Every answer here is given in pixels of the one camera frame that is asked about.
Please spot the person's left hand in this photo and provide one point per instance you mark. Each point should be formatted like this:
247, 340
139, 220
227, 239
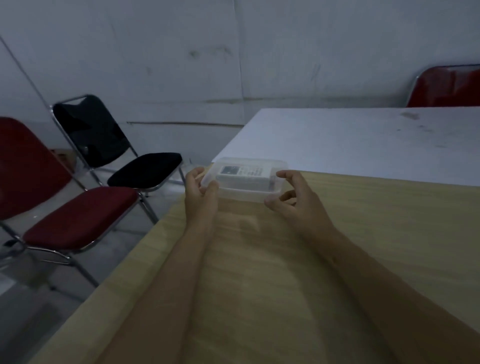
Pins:
200, 210

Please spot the person's right hand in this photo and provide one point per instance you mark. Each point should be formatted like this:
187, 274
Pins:
303, 213

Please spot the person's left thumb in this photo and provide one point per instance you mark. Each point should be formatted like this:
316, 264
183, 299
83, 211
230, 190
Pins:
212, 188

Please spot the person's right middle finger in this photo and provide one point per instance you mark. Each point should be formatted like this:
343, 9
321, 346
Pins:
288, 195

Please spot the person's right thumb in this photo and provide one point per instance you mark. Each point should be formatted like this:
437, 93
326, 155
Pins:
275, 207

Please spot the clear plastic container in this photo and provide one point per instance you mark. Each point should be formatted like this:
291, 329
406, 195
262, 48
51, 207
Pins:
243, 191

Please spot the person's left forearm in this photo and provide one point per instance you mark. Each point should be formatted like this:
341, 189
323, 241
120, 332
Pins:
168, 296

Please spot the person's right forearm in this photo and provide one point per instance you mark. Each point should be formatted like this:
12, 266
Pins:
382, 296

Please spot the white remote control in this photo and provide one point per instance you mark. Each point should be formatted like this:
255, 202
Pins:
243, 174

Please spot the black folding chair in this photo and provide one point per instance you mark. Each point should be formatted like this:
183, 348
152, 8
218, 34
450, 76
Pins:
93, 131

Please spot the red folding chair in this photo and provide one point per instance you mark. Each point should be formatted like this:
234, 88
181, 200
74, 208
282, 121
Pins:
446, 88
78, 219

